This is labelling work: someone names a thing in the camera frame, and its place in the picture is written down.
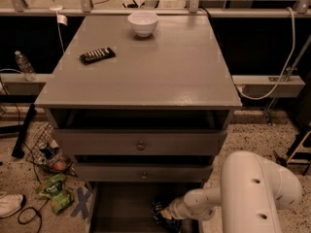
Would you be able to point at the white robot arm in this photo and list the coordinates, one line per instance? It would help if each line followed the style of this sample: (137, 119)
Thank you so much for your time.
(252, 190)

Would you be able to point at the grey bottom drawer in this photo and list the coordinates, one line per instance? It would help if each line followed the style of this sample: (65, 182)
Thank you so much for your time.
(127, 207)

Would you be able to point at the grey drawer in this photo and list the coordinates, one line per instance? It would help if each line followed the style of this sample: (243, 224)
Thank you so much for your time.
(120, 142)
(134, 173)
(127, 207)

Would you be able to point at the grey middle drawer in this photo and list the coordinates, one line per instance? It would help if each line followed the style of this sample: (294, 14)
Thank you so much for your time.
(134, 173)

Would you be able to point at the green snack bag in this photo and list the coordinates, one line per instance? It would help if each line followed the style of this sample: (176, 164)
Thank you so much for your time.
(54, 189)

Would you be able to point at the grey drawer cabinet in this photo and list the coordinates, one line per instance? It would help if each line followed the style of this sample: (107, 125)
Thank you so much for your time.
(174, 80)

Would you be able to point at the grey top drawer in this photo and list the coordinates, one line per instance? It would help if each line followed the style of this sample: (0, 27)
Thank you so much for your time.
(120, 142)

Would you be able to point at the black wheeled cart base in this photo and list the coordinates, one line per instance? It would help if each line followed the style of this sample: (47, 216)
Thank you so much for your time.
(297, 154)

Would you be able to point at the white sneaker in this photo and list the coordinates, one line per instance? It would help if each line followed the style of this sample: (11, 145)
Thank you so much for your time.
(10, 204)

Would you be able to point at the white bowl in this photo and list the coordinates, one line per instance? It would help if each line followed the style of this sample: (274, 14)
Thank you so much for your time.
(143, 24)

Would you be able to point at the clear water bottle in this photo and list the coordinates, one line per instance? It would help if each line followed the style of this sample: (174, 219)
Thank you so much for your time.
(25, 66)

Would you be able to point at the wire basket with items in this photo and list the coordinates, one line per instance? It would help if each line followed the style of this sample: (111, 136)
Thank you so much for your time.
(46, 154)

